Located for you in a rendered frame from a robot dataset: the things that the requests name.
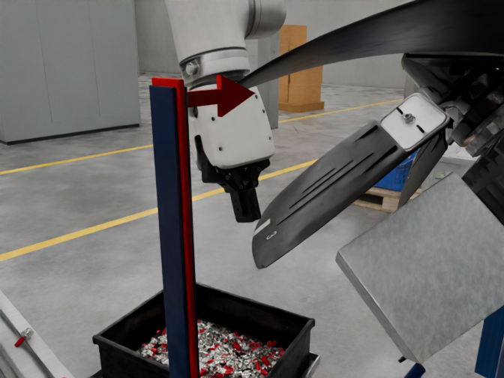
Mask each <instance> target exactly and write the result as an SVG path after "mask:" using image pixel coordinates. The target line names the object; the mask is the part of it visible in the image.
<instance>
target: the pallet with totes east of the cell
mask: <svg viewBox="0 0 504 378"><path fill-rule="evenodd" d="M401 193H402V191H396V190H388V189H384V188H379V187H372V188H371V189H369V190H368V191H367V192H365V194H369V195H373V196H377V197H384V198H383V201H382V205H380V204H376V203H372V202H365V201H361V200H356V201H355V202H353V203H352V205H355V206H360V207H364V208H367V209H373V210H377V211H381V212H388V213H392V212H394V211H396V210H397V208H398V203H399V199H400V197H401ZM420 193H422V185H421V186H420V187H419V188H418V189H417V191H416V192H415V193H414V194H413V195H412V196H411V197H410V198H409V200H408V201H407V202H409V201H410V200H412V199H413V198H414V197H416V196H418V195H419V194H420Z"/></svg>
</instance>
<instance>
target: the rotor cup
mask: <svg viewBox="0 0 504 378"><path fill-rule="evenodd" d="M406 54H410V53H409V52H408V53H404V54H403V57H402V60H401V67H402V68H403V70H405V71H406V72H407V73H408V74H409V75H410V76H411V77H412V78H413V79H414V80H415V81H416V82H417V83H418V85H419V86H420V89H421V90H422V91H423V92H424V93H425V94H426V95H427V96H428V97H429V98H430V99H431V100H432V101H433V102H434V103H435V105H436V106H438V107H439V108H440V109H442V110H450V109H453V108H456V109H458V110H459V111H460V112H461V113H462V114H463V117H462V118H461V119H460V120H459V121H458V122H457V124H456V125H455V126H454V128H453V129H452V132H451V138H452V139H453V140H454V141H455V142H456V143H457V144H458V145H459V146H460V147H466V146H468V145H469V143H470V142H471V141H472V140H473V139H474V138H475V137H476V133H477V132H478V131H479V129H480V128H481V127H482V126H483V125H484V124H485V123H486V122H487V121H488V120H489V119H491V118H492V117H493V116H494V115H495V114H496V113H498V112H499V111H500V110H501V109H502V108H503V107H504V68H484V67H467V68H466V73H465V75H464V76H451V75H449V67H443V66H424V65H422V64H419V63H417V62H415V61H412V60H410V59H408V58H406Z"/></svg>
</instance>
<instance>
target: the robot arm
mask: <svg viewBox="0 0 504 378"><path fill-rule="evenodd" d="M164 1H165V5H166V11H167V14H168V18H169V24H170V28H171V31H172V37H173V40H174V44H175V50H176V54H177V57H178V63H179V67H180V71H181V76H182V79H183V80H184V86H186V87H191V88H189V91H195V90H204V89H216V88H217V75H222V76H224V77H226V78H228V79H229V80H232V81H233V82H235V83H237V82H238V81H239V80H240V79H242V78H243V77H245V76H246V75H248V74H249V73H250V72H251V67H250V63H249V59H248V53H247V49H246V45H245V40H253V39H261V38H267V37H270V36H272V35H274V34H275V33H277V32H278V31H279V30H280V29H281V27H282V26H283V24H284V22H285V19H286V15H287V5H286V0H164ZM249 90H251V91H252V92H255V94H254V95H252V96H251V97H249V98H248V99H247V100H245V101H244V102H243V103H241V104H240V105H238V106H237V107H236V108H235V109H233V110H231V111H230V112H228V113H227V114H226V115H225V116H223V117H218V105H217V104H215V105H208V106H196V107H189V108H188V121H189V136H190V144H191V148H192V152H193V157H194V160H195V163H196V166H197V168H198V170H200V171H202V182H203V183H211V184H219V185H220V186H221V187H222V188H223V189H224V191H225V192H226V193H229V194H230V197H231V201H232V207H233V211H234V214H235V219H236V221H237V222H238V223H251V222H254V221H255V220H259V219H261V213H260V207H259V203H258V199H257V192H256V189H255V188H256V187H257V186H258V184H259V181H258V178H259V176H260V173H261V171H263V170H264V169H266V168H267V167H269V166H270V160H269V158H270V157H272V156H273V155H274V153H275V144H274V140H273V136H272V131H271V128H270V124H269V120H268V117H267V114H266V110H265V107H264V105H263V101H262V99H261V97H260V93H259V92H258V89H257V87H256V86H254V87H252V88H249ZM245 168H247V169H246V171H245ZM216 170H217V172H216ZM229 173H230V174H229Z"/></svg>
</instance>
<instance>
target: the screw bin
mask: <svg viewBox="0 0 504 378"><path fill-rule="evenodd" d="M196 306H197V316H198V317H200V318H203V319H205V320H208V321H211V322H213V323H217V324H219V325H222V326H225V327H227V328H230V329H233V330H236V331H238V332H241V333H244V334H246V335H250V336H252V337H254V338H258V339H260V340H262V341H266V342H268V341H271V342H273V341H277V343H276V344H275V345H277V346H279V347H283V348H285V349H286V351H285V352H284V353H283V355H282V356H281V357H280V358H279V360H278V361H277V362H276V364H275V365H274V367H273V368H272V369H271V370H270V371H269V372H268V374H267V375H266V377H265V378H300V377H301V376H302V374H303V373H304V372H305V370H306V368H307V367H308V365H309V355H310V339H311V329H312V328H313V327H314V326H315V322H316V320H315V319H314V318H310V317H307V316H303V315H300V314H297V313H293V312H291V311H288V310H284V309H281V308H279V307H275V306H271V305H269V304H265V303H262V302H260V301H255V300H253V299H250V298H246V297H243V296H240V295H236V294H234V293H231V292H227V291H224V290H222V289H218V288H215V287H212V286H208V285H205V284H203V283H198V282H196ZM164 327H166V318H165V307H164V289H162V290H161V291H159V292H157V293H156V294H154V295H153V296H152V297H151V298H149V299H147V300H146V301H144V302H143V303H142V304H140V305H138V306H137V307H135V308H134V309H133V310H131V311H130V312H128V313H126V314H125V315H124V316H122V317H121V318H119V319H117V320H116V321H115V322H114V323H112V324H111V325H109V326H107V327H106V328H105V329H103V330H102V331H100V332H98V333H97V334H95V335H93V336H92V342H93V344H97V345H98V348H99V354H100V365H101V371H102V377H103V378H170V372H169V366H166V365H165V364H162V363H160V362H158V361H155V360H154V359H151V358H149V357H147V356H144V355H142V354H140V353H138V352H135V350H137V347H141V346H142V344H144V343H145V342H146V341H148V340H149V339H150V338H152V337H153V336H154V335H156V334H157V331H158V330H162V329H163V328H164Z"/></svg>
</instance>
